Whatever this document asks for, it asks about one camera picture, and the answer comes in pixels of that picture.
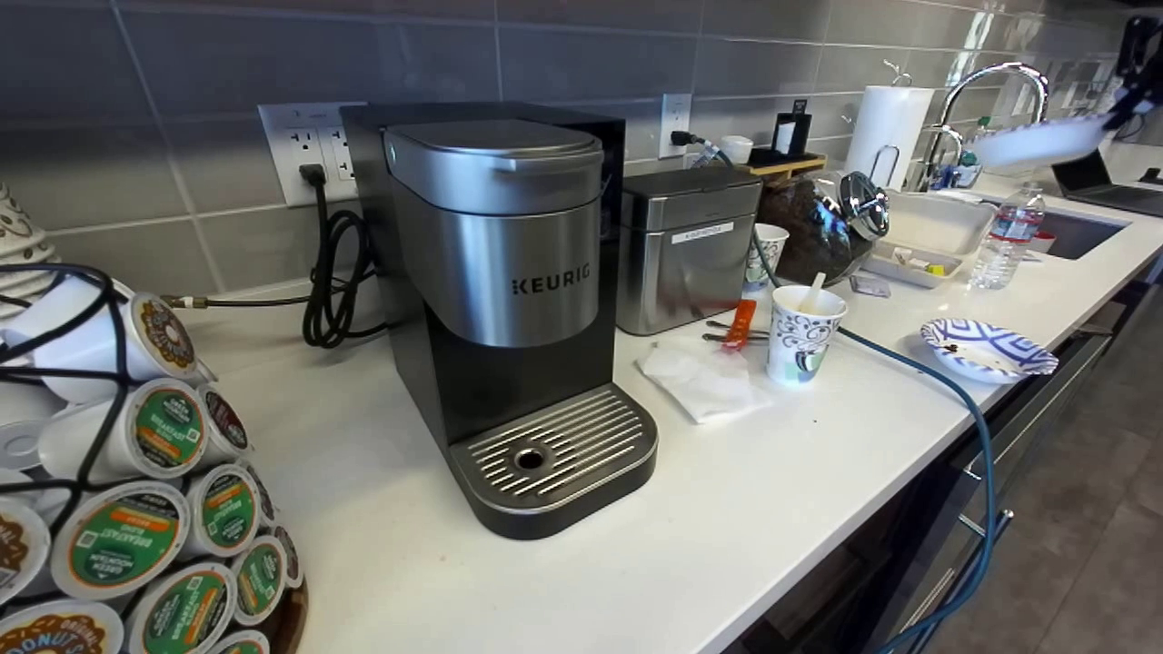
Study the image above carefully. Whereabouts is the dark drawer cabinet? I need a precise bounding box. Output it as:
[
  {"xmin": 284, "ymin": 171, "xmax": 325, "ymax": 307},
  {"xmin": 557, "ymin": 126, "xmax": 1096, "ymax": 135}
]
[{"xmin": 724, "ymin": 458, "xmax": 1021, "ymax": 654}]

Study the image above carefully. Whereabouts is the clear plastic water bottle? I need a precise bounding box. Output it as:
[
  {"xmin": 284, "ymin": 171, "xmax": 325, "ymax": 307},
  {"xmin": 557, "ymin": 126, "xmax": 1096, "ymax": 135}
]
[{"xmin": 975, "ymin": 178, "xmax": 1051, "ymax": 295}]

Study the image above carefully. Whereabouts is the beige takeout container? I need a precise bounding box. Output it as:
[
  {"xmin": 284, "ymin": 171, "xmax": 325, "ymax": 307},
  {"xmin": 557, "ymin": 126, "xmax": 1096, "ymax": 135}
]
[{"xmin": 867, "ymin": 188, "xmax": 1001, "ymax": 291}]

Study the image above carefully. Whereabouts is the black wire pod carousel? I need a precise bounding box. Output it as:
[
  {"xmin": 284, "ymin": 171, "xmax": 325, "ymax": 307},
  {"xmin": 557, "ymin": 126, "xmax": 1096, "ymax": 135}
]
[{"xmin": 0, "ymin": 178, "xmax": 313, "ymax": 654}]

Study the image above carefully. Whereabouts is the white paper towel roll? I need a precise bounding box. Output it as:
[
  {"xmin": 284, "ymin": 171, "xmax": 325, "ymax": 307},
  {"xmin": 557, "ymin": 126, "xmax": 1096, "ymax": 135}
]
[{"xmin": 844, "ymin": 82, "xmax": 939, "ymax": 194}]

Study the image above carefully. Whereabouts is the large white wall outlet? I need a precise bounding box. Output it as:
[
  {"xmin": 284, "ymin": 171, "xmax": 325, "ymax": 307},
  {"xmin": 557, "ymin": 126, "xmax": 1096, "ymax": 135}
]
[{"xmin": 255, "ymin": 97, "xmax": 368, "ymax": 208}]

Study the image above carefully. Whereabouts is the orange handled tool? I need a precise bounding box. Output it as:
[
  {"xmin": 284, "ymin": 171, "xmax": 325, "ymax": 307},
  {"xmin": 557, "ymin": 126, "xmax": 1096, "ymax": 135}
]
[{"xmin": 701, "ymin": 297, "xmax": 770, "ymax": 358}]

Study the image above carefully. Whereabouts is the metal drawer handle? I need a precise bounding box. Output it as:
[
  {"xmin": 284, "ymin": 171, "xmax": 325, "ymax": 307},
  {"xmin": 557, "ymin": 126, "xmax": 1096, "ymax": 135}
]
[
  {"xmin": 961, "ymin": 449, "xmax": 1018, "ymax": 486},
  {"xmin": 955, "ymin": 505, "xmax": 1018, "ymax": 545}
]

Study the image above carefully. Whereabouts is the green lid coffee pod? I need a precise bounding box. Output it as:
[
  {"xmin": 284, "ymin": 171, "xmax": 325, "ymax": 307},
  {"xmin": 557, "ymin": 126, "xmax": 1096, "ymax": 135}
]
[
  {"xmin": 231, "ymin": 532, "xmax": 294, "ymax": 629},
  {"xmin": 210, "ymin": 629, "xmax": 278, "ymax": 654},
  {"xmin": 51, "ymin": 479, "xmax": 192, "ymax": 602},
  {"xmin": 34, "ymin": 375, "xmax": 214, "ymax": 486},
  {"xmin": 186, "ymin": 461, "xmax": 269, "ymax": 559},
  {"xmin": 125, "ymin": 559, "xmax": 242, "ymax": 654}
]

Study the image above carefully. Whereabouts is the small white packet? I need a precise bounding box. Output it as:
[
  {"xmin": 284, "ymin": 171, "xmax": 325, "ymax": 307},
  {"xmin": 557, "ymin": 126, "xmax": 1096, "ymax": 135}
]
[{"xmin": 846, "ymin": 269, "xmax": 893, "ymax": 302}]

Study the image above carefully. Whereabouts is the small patterned paper cup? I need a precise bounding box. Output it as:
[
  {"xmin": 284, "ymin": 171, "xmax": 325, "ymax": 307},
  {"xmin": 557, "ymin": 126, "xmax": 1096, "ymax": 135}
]
[{"xmin": 737, "ymin": 220, "xmax": 794, "ymax": 302}]

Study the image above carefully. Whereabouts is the black silver coffee maker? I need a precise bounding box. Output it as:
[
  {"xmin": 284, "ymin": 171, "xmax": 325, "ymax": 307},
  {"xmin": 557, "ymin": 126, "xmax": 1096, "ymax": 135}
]
[{"xmin": 341, "ymin": 101, "xmax": 666, "ymax": 541}]

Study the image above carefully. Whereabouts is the paper cup with spoon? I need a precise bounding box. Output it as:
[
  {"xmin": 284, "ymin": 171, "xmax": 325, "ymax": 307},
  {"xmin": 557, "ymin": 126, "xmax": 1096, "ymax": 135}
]
[{"xmin": 763, "ymin": 269, "xmax": 850, "ymax": 393}]

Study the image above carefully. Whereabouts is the chrome faucet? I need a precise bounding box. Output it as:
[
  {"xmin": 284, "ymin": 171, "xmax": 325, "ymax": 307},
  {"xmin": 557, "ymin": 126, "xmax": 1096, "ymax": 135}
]
[{"xmin": 925, "ymin": 60, "xmax": 1053, "ymax": 194}]

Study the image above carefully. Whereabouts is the brown lid coffee pod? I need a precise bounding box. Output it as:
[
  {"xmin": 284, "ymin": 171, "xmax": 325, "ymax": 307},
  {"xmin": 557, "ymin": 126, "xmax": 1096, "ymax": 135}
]
[
  {"xmin": 0, "ymin": 493, "xmax": 54, "ymax": 612},
  {"xmin": 28, "ymin": 283, "xmax": 208, "ymax": 393},
  {"xmin": 0, "ymin": 596, "xmax": 128, "ymax": 654},
  {"xmin": 198, "ymin": 384, "xmax": 255, "ymax": 461}
]

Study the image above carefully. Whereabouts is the blue cable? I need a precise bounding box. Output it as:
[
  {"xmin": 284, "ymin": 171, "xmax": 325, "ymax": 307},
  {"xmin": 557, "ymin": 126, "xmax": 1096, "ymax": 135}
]
[{"xmin": 670, "ymin": 123, "xmax": 1015, "ymax": 654}]

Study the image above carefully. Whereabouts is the white paper napkin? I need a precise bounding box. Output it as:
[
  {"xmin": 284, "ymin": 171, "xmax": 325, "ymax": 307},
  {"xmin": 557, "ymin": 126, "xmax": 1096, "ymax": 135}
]
[{"xmin": 632, "ymin": 338, "xmax": 780, "ymax": 429}]

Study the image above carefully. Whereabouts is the steel sink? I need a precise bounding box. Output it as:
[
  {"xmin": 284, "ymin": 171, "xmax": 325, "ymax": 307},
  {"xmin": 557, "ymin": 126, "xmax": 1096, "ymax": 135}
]
[{"xmin": 1040, "ymin": 210, "xmax": 1130, "ymax": 267}]

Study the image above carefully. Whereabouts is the black power cord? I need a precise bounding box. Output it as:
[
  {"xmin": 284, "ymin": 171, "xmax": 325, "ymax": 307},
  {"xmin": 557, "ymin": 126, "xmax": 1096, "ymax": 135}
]
[{"xmin": 167, "ymin": 162, "xmax": 393, "ymax": 358}]

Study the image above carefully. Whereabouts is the white power adapter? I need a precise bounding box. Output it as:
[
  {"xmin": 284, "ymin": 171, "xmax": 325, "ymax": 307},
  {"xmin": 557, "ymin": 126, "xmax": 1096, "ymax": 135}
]
[{"xmin": 704, "ymin": 132, "xmax": 755, "ymax": 171}]

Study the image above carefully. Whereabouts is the small white wall outlet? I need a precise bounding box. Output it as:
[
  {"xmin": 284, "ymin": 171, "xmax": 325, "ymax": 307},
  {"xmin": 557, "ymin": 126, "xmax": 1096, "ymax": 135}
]
[{"xmin": 660, "ymin": 91, "xmax": 697, "ymax": 162}]

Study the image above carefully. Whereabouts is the small black box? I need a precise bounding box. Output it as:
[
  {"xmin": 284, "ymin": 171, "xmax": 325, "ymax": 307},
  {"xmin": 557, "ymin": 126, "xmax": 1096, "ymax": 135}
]
[{"xmin": 776, "ymin": 97, "xmax": 815, "ymax": 162}]

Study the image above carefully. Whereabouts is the wooden cutting board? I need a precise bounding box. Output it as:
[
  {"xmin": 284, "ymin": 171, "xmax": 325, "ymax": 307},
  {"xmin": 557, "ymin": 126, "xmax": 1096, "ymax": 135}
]
[{"xmin": 744, "ymin": 149, "xmax": 830, "ymax": 186}]

